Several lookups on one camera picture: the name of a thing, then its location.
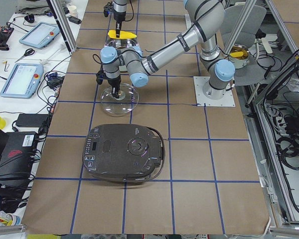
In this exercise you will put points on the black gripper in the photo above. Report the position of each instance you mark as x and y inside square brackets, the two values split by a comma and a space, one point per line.
[113, 82]
[118, 16]

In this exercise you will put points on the yellow toy corn cob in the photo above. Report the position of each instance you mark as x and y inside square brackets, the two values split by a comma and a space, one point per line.
[123, 35]

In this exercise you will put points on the glass pot lid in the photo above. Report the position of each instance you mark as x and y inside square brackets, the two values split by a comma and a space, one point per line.
[127, 100]

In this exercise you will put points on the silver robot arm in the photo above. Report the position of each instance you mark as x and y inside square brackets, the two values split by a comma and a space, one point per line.
[206, 18]
[118, 8]

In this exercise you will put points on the pot with corn on chair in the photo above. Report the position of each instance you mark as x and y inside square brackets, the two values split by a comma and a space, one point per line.
[239, 56]

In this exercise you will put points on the white paper cup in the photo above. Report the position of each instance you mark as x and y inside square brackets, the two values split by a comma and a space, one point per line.
[73, 10]

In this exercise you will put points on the dark grey rice cooker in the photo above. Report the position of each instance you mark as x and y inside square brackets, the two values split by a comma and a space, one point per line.
[124, 153]

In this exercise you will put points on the far blue teach pendant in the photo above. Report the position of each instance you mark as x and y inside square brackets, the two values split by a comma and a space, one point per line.
[41, 35]

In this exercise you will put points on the blue teach pendant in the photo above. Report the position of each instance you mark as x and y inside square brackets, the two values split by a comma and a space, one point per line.
[23, 81]
[41, 35]

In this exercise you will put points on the near blue teach pendant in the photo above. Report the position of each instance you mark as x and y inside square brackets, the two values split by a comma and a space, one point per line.
[23, 81]

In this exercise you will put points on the black power adapter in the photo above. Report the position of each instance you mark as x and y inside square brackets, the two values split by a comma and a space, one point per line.
[31, 120]

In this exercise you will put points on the black red computer box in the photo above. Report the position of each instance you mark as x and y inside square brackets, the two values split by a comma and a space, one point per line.
[17, 150]

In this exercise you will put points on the grey chair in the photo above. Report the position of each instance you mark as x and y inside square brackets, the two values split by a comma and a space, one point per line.
[250, 73]

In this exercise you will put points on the aluminium frame post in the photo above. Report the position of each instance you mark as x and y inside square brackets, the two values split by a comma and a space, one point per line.
[62, 22]

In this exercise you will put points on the black handled scissors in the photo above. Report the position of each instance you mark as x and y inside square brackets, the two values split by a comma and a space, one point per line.
[28, 52]

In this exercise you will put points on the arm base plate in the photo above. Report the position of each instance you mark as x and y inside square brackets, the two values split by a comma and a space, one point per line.
[206, 96]

